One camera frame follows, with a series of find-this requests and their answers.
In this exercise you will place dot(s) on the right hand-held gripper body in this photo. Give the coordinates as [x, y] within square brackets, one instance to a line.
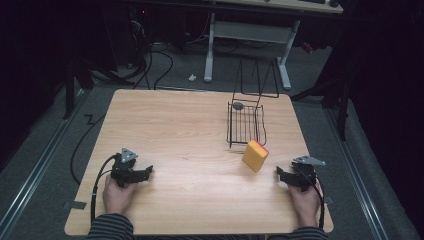
[305, 171]

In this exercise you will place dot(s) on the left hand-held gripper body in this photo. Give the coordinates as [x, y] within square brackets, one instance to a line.
[124, 164]

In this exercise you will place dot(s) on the yellow sponge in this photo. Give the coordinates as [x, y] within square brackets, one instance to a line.
[255, 156]

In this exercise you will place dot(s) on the person's left hand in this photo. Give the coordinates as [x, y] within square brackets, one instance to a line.
[116, 196]

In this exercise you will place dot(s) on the person's right hand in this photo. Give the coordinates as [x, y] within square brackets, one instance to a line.
[305, 205]

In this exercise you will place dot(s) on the grey tape patch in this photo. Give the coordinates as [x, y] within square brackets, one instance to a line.
[76, 205]

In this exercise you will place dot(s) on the black metal stand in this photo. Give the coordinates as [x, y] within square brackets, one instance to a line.
[336, 100]
[71, 86]

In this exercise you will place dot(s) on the grey round suction cup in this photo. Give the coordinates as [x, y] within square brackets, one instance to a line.
[238, 106]

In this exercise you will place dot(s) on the small white floor object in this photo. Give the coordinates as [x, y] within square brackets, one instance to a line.
[192, 77]

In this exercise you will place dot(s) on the small red object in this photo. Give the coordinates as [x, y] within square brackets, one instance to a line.
[307, 47]

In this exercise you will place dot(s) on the black computer tower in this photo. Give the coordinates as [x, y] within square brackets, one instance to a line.
[128, 36]

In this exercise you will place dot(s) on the metal floor rail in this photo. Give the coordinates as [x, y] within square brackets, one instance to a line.
[358, 176]
[36, 160]

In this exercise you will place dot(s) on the white metal frame desk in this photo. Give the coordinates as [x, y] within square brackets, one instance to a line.
[250, 31]

